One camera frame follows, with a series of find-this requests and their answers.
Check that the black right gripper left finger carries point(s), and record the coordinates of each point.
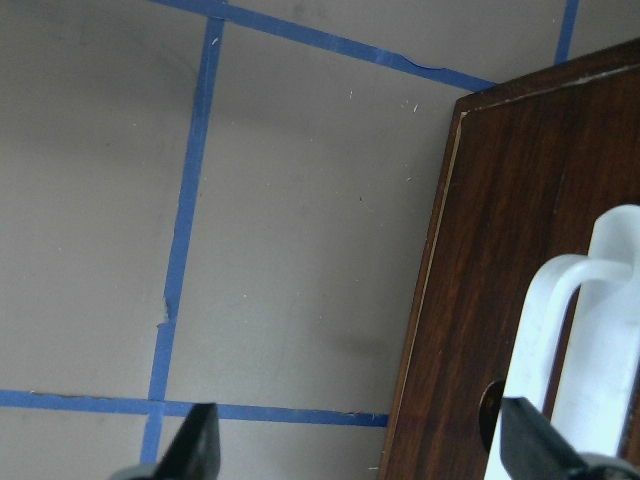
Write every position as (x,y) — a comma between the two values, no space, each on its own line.
(194,453)

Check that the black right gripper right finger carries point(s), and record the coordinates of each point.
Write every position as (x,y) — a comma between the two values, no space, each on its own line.
(531,448)

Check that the wooden drawer with white handle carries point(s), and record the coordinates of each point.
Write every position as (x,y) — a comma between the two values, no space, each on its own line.
(576,352)

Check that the dark wooden drawer cabinet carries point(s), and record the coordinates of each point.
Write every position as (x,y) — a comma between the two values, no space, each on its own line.
(529,166)

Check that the brown paper mat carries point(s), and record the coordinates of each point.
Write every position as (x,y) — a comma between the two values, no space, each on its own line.
(232,209)

